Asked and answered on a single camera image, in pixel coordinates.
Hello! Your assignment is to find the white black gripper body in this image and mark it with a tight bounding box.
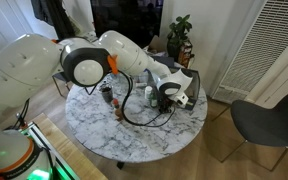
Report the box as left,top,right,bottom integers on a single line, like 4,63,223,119
157,68,193,107

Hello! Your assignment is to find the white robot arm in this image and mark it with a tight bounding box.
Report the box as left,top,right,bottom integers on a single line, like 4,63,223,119
0,30,192,172

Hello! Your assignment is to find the green glass bottle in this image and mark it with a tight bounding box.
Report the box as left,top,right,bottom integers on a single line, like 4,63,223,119
150,91,158,108

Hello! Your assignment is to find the white pill bottle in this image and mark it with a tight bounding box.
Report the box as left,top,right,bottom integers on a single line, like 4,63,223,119
145,86,153,100

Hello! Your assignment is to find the potted green plant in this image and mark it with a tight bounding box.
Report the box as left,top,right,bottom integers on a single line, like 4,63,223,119
167,15,194,68

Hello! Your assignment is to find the round marble table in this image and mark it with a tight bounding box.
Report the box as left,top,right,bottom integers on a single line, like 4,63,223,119
66,74,207,163

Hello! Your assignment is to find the hot sauce bottle red cap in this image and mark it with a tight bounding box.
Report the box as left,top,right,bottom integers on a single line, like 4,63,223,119
112,98,123,121

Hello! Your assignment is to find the dark glass jar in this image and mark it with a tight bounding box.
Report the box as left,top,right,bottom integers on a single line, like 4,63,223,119
99,81,113,103

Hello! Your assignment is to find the dark television screen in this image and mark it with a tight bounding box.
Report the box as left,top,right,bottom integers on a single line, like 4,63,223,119
90,0,164,48

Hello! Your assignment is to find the wooden bench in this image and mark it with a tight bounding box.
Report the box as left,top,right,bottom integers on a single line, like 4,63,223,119
32,114,108,180

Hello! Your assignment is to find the black metal stool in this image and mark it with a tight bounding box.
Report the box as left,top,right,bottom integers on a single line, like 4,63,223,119
51,71,72,98

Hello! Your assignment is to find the black chair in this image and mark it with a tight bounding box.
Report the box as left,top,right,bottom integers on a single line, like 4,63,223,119
211,87,288,173

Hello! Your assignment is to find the black cable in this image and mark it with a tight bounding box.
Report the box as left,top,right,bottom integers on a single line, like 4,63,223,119
117,70,177,128

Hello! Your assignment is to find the white wall heater grille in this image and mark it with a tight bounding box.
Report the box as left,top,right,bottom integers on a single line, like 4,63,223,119
212,0,288,103

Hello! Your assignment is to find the robot base with orange ring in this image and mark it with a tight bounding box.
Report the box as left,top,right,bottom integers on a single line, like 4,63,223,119
0,130,53,180

